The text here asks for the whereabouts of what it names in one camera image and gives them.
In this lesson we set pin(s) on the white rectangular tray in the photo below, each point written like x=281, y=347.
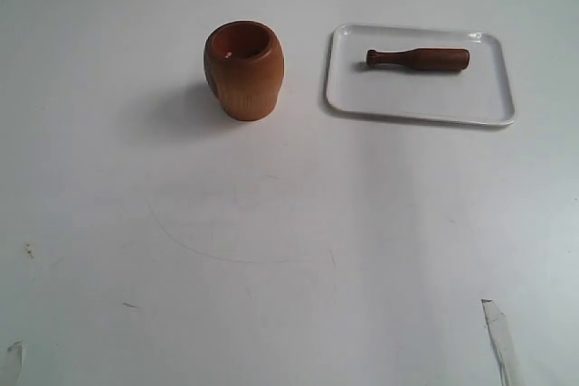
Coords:
x=478, y=96

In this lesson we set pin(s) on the wooden mortar cup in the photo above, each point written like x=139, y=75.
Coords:
x=247, y=85

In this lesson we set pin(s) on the clear tape strip right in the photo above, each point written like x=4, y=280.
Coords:
x=502, y=344

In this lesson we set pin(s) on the dark wooden pestle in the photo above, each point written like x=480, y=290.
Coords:
x=422, y=59

